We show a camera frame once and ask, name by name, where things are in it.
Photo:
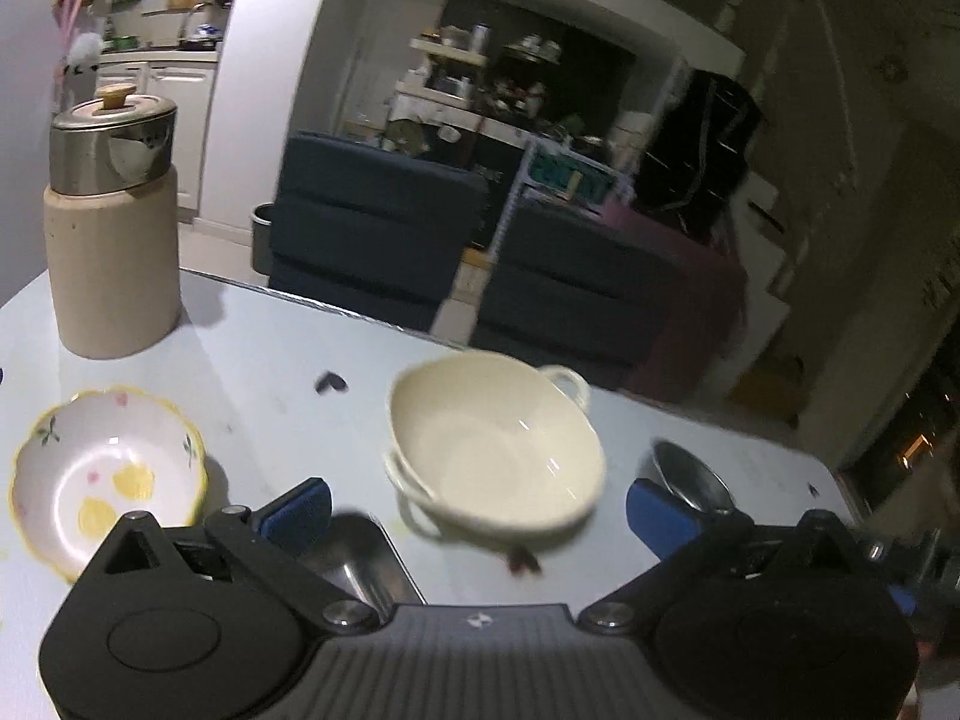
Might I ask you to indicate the white panel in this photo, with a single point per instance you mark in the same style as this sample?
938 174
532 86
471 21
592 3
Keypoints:
761 255

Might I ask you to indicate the white fluffy duster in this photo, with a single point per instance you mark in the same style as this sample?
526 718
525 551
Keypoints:
82 52

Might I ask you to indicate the beige canister with steel lid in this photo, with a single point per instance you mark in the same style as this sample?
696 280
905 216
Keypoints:
112 262

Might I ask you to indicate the floral bowl with yellow rim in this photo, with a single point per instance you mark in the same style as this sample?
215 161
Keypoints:
90 457

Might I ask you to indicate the round steel bowl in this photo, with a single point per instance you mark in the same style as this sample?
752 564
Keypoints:
694 480

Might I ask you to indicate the kettle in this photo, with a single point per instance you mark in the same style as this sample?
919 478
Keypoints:
202 30

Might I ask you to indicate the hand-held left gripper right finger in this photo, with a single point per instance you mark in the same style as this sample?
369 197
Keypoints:
656 517

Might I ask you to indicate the rectangular steel tray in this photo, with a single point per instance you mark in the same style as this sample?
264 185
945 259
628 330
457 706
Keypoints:
360 562

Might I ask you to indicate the green sign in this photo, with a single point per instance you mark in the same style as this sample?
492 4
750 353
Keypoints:
570 176

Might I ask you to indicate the cluttered shelf unit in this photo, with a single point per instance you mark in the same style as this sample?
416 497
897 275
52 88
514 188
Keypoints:
450 52

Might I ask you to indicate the dark blue chair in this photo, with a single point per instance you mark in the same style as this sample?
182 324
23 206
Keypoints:
570 292
375 240

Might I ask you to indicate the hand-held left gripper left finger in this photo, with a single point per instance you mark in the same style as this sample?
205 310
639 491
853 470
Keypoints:
300 510

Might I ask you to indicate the black rack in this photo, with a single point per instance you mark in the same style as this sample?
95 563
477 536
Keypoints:
697 150

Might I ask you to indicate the white kitchen cabinet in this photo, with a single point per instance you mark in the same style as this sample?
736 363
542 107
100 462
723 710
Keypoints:
187 127

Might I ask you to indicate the black bin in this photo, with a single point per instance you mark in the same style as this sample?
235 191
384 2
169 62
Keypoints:
261 240

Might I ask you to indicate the maroon sofa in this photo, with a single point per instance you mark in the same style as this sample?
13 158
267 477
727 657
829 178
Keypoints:
697 300

